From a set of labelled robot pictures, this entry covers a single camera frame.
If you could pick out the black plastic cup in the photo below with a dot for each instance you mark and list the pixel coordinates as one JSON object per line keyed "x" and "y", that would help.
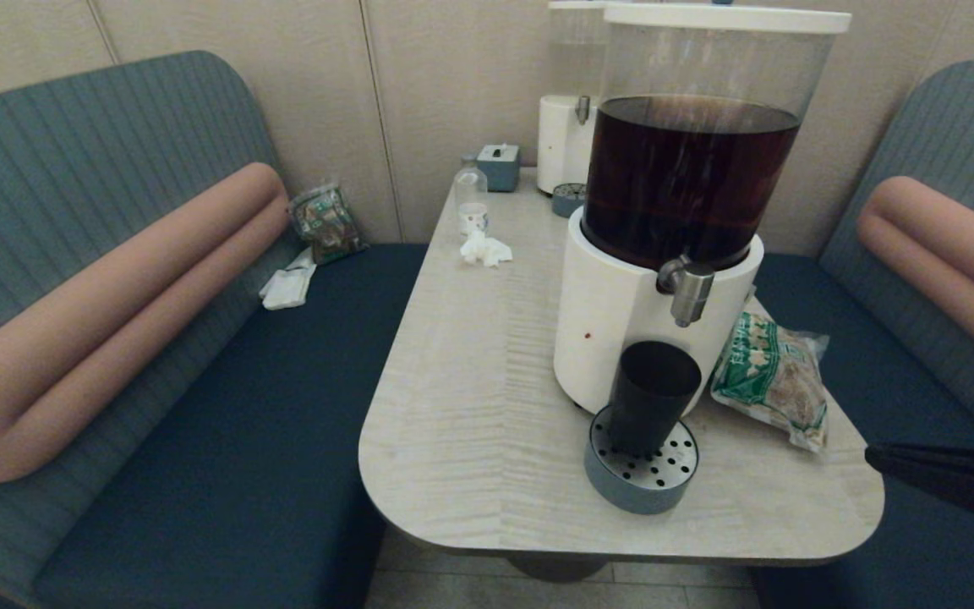
{"x": 652, "y": 397}

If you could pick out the large metal dispenser tap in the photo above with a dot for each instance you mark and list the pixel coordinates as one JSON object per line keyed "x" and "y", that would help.
{"x": 690, "y": 296}

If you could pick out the blue bench with short bolster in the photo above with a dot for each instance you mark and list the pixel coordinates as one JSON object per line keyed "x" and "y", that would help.
{"x": 918, "y": 381}

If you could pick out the green printed snack bag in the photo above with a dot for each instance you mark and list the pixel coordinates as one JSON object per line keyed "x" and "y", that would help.
{"x": 772, "y": 381}

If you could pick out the large grey perforated drip tray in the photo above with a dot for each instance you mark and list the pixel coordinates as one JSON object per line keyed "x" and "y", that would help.
{"x": 635, "y": 491}

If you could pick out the large dark tea dispenser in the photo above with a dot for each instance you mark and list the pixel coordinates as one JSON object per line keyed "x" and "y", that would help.
{"x": 622, "y": 321}

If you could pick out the small grey drip tray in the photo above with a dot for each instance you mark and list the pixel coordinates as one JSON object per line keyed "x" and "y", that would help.
{"x": 567, "y": 204}

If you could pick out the large white dispenser lid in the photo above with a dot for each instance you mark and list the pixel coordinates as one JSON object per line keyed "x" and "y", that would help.
{"x": 725, "y": 17}

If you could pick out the small white water dispenser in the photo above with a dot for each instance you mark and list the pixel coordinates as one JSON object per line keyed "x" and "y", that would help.
{"x": 559, "y": 142}

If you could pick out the small metal dispenser tap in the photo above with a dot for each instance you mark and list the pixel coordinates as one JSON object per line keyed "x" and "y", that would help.
{"x": 582, "y": 109}

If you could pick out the crumpled white tissue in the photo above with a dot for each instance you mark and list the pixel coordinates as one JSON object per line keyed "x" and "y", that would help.
{"x": 483, "y": 249}

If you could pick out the blue grey tissue box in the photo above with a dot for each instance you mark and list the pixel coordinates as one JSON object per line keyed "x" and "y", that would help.
{"x": 497, "y": 167}

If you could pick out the clear plastic bottle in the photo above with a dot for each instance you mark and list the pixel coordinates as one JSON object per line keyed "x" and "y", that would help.
{"x": 471, "y": 198}

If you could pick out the dark foil snack bag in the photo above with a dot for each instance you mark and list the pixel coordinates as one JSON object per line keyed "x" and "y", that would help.
{"x": 326, "y": 223}

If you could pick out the white napkin pack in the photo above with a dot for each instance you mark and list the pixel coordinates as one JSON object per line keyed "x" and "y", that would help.
{"x": 288, "y": 287}

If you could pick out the blue bench with long bolster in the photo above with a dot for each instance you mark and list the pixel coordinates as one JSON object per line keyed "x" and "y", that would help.
{"x": 242, "y": 423}

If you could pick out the long pink bolster cushion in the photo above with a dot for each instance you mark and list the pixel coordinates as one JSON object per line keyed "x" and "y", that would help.
{"x": 115, "y": 321}

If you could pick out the golden table pedestal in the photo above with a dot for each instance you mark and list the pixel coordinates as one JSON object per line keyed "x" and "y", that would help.
{"x": 555, "y": 568}

